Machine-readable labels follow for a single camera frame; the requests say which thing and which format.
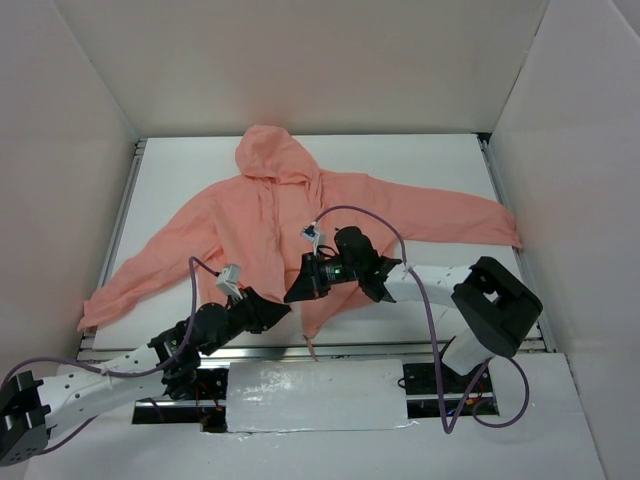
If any salmon pink hooded jacket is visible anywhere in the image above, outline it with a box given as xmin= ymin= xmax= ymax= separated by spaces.
xmin=80 ymin=126 xmax=521 ymax=350

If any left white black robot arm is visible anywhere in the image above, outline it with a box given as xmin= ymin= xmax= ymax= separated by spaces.
xmin=1 ymin=288 xmax=291 ymax=466

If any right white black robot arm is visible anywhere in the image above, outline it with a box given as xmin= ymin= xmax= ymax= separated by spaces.
xmin=284 ymin=224 xmax=543 ymax=391

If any white foil covered panel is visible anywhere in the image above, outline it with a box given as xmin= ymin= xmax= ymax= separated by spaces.
xmin=226 ymin=359 xmax=410 ymax=433

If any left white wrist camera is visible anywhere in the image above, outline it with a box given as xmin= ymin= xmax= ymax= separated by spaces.
xmin=216 ymin=264 xmax=244 ymax=302

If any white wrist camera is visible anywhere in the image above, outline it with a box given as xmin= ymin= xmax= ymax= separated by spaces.
xmin=216 ymin=264 xmax=244 ymax=302
xmin=301 ymin=222 xmax=324 ymax=255

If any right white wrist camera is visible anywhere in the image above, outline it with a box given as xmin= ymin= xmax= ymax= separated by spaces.
xmin=301 ymin=222 xmax=324 ymax=255

